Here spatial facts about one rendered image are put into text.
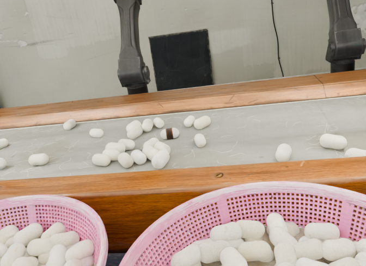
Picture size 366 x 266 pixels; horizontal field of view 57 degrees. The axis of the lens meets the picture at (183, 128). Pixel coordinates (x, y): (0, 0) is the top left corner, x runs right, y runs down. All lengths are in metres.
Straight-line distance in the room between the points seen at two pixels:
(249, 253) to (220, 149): 0.23
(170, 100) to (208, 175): 0.37
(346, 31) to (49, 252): 0.87
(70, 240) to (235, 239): 0.18
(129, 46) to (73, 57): 1.84
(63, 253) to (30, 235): 0.07
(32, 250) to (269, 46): 2.38
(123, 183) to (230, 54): 2.24
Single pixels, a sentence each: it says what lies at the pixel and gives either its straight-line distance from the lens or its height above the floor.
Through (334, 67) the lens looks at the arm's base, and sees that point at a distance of 1.05.
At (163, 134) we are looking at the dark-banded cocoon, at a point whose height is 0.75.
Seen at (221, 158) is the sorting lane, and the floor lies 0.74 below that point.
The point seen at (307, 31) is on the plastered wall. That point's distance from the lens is 2.66.
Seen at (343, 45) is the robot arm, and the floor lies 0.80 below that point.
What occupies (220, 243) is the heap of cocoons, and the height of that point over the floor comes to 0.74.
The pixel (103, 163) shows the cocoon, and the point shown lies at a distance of 0.54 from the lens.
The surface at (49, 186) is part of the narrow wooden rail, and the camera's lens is 0.48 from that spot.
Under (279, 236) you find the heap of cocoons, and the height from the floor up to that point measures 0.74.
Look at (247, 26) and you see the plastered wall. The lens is 2.59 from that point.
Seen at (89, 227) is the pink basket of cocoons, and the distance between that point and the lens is 0.40.
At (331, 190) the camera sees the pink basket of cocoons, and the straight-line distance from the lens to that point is 0.38.
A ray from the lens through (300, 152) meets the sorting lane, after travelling 0.51.
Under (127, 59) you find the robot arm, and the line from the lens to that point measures 1.01.
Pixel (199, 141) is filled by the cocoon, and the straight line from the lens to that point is 0.54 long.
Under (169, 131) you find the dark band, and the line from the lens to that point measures 0.59.
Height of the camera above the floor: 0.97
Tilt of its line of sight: 21 degrees down
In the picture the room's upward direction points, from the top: 9 degrees counter-clockwise
